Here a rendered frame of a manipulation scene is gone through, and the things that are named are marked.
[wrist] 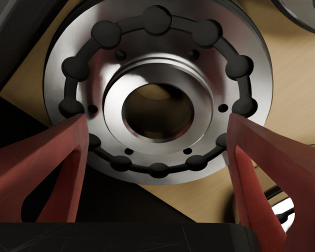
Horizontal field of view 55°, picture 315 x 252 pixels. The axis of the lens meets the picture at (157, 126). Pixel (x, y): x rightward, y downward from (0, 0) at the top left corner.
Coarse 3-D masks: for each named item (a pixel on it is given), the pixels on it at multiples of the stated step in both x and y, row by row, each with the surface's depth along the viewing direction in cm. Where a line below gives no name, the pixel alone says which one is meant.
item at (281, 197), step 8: (280, 192) 18; (272, 200) 18; (280, 200) 17; (288, 200) 17; (272, 208) 18; (280, 208) 18; (288, 208) 18; (280, 216) 19; (288, 216) 18; (288, 224) 18
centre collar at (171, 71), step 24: (120, 72) 12; (144, 72) 12; (168, 72) 12; (192, 72) 12; (120, 96) 13; (192, 96) 13; (120, 120) 13; (192, 120) 13; (144, 144) 14; (168, 144) 14; (192, 144) 14
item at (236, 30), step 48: (96, 0) 11; (144, 0) 11; (192, 0) 11; (96, 48) 12; (144, 48) 12; (192, 48) 12; (240, 48) 12; (48, 96) 13; (96, 96) 13; (240, 96) 14; (96, 144) 15
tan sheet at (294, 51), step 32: (256, 0) 14; (288, 32) 15; (32, 64) 16; (288, 64) 16; (32, 96) 17; (160, 96) 17; (288, 96) 17; (288, 128) 18; (160, 192) 22; (192, 192) 22; (224, 192) 21
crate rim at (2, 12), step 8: (0, 0) 4; (8, 0) 4; (16, 0) 4; (24, 0) 5; (0, 8) 4; (8, 8) 4; (16, 8) 4; (0, 16) 4; (8, 16) 4; (16, 16) 5; (0, 24) 5; (8, 24) 5; (0, 32) 5
